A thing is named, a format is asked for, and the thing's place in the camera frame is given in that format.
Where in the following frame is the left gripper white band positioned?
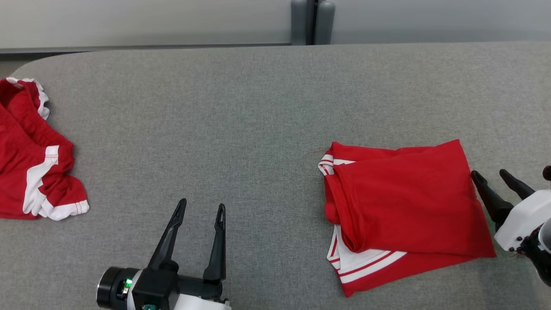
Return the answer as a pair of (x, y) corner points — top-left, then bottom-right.
(96, 198), (233, 310)

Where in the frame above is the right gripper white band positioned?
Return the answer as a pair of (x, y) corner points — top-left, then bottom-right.
(471, 166), (551, 253)

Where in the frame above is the red garment with white stripes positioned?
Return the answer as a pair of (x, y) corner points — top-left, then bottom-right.
(318, 139), (497, 298)

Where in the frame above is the red garment with white patches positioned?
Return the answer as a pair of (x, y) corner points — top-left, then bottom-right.
(0, 77), (90, 221)

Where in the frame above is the grey partition post with feet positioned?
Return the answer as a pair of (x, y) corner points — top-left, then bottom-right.
(291, 0), (336, 46)

